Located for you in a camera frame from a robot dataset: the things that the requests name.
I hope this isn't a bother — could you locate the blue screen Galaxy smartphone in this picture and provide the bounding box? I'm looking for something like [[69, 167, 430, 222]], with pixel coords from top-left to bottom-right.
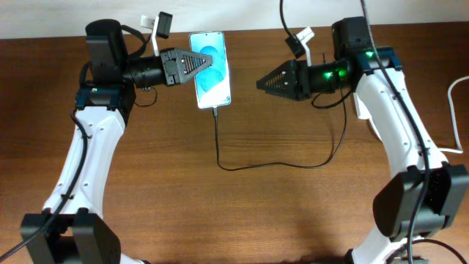
[[189, 32, 232, 109]]

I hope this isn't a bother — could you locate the black USB charging cable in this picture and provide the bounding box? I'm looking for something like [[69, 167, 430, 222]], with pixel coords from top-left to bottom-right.
[[212, 53, 348, 172]]

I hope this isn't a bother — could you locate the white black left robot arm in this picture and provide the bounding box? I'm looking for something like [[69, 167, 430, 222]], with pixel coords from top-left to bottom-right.
[[21, 19, 213, 263]]

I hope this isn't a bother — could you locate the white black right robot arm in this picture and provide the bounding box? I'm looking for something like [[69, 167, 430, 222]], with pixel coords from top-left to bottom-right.
[[256, 17, 468, 263]]

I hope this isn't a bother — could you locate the white power strip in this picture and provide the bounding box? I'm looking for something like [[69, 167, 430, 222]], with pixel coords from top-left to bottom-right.
[[353, 92, 371, 120]]

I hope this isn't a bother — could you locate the white power strip cord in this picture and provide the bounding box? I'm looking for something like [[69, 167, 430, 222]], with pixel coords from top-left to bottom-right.
[[366, 76, 469, 154]]

